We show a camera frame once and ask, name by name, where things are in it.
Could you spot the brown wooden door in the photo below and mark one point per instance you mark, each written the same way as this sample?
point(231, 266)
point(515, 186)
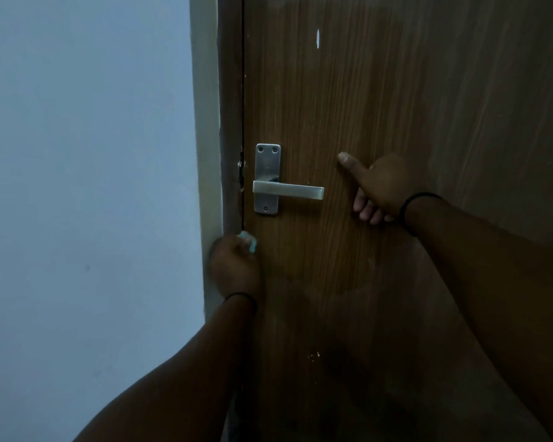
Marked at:
point(442, 110)

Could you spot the black wristband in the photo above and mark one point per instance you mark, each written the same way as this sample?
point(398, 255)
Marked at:
point(414, 197)
point(242, 295)

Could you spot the person's right hand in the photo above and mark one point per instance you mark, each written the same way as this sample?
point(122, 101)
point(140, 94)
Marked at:
point(387, 188)

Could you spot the person's left forearm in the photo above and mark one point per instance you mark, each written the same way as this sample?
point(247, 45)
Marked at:
point(175, 386)

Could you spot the person's left hand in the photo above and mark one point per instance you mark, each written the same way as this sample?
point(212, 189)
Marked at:
point(232, 266)

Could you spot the person's right forearm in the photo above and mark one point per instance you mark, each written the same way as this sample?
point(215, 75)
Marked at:
point(497, 294)

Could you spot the brown door frame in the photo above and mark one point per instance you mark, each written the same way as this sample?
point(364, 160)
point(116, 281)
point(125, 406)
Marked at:
point(230, 110)

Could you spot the pale blue wet wipe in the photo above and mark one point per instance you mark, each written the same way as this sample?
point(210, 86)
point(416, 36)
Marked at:
point(249, 239)

